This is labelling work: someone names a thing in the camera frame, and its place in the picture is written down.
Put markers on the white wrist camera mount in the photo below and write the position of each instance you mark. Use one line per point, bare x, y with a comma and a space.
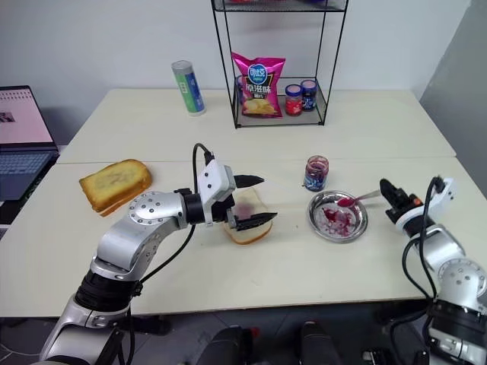
412, 218
211, 181

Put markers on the metal spoon with jam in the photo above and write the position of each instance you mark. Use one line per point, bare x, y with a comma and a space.
348, 201

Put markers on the open laptop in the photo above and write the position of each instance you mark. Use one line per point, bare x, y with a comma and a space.
23, 129

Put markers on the thick toasted bread slice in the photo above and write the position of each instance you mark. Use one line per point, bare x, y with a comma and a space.
114, 178

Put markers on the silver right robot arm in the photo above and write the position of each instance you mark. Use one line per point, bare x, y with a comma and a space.
452, 266

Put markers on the white bread slice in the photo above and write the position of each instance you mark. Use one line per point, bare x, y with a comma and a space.
249, 203

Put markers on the red jam jar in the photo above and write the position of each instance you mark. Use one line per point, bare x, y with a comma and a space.
293, 100

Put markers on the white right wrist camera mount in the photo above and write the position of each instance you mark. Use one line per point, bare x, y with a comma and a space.
412, 218

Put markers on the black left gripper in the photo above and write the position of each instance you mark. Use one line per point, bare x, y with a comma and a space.
229, 178

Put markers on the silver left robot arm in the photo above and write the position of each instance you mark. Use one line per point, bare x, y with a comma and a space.
133, 232

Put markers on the blue jam jar with lid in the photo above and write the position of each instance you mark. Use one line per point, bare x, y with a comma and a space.
309, 95

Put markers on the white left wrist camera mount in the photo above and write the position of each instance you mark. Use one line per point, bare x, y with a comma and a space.
211, 181

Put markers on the thin toasted bread slice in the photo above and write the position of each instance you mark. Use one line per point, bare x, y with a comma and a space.
110, 211

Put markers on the green blue cylindrical can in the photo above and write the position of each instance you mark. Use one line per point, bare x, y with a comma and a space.
189, 89

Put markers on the open glass jam jar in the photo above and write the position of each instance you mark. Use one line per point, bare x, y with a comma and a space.
316, 175

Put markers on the round metal plate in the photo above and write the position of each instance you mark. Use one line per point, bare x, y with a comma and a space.
338, 224

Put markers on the dark rounded shape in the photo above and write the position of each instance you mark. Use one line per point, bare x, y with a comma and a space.
232, 348

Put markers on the pink potato chips bag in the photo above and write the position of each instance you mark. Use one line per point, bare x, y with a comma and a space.
258, 89

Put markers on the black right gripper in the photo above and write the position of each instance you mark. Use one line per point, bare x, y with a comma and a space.
406, 201

